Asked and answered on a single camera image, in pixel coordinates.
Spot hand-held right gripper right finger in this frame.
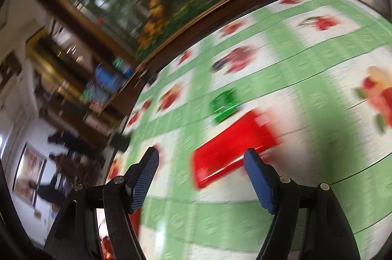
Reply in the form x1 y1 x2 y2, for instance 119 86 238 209
244 148 362 260

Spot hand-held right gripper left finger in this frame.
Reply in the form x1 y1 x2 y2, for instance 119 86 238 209
44 147 160 260

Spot plain glossy red snack packet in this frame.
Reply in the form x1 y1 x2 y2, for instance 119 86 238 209
191 109 284 189

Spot black object at table edge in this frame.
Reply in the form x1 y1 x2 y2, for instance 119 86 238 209
107 133 131 152

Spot dark wooden sideboard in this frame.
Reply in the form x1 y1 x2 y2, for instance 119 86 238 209
37 64 144 138

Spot small green snack packet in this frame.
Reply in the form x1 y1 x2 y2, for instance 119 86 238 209
210 88 241 124

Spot blue thermos jug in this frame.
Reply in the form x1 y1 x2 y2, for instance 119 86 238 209
95 65 123 92

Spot green bottle pack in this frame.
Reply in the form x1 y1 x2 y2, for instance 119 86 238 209
113 58 133 78

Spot framed wall picture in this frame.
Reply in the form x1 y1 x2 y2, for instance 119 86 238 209
12 144 46 205

